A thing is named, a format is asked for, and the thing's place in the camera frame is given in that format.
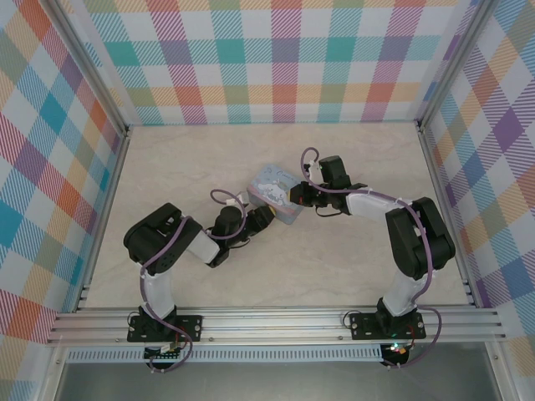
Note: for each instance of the light blue zip pouch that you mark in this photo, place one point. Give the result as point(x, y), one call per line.
point(271, 184)

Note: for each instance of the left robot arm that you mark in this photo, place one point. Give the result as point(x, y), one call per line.
point(159, 292)

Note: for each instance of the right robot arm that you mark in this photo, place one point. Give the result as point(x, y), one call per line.
point(418, 242)

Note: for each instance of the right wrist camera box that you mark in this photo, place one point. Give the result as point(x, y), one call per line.
point(310, 168)

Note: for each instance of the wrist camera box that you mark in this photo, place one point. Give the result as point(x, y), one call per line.
point(243, 198)
point(310, 168)

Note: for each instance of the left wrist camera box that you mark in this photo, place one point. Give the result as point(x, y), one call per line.
point(243, 198)

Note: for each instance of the long aluminium base rail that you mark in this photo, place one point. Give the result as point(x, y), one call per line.
point(271, 323)

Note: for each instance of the aluminium side rail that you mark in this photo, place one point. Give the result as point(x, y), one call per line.
point(111, 188)
point(439, 188)

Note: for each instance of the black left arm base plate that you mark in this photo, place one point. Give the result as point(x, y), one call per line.
point(190, 328)

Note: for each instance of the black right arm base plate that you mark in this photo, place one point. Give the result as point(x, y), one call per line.
point(363, 328)

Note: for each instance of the aluminium corner post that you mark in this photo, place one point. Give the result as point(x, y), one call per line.
point(96, 71)
point(449, 62)

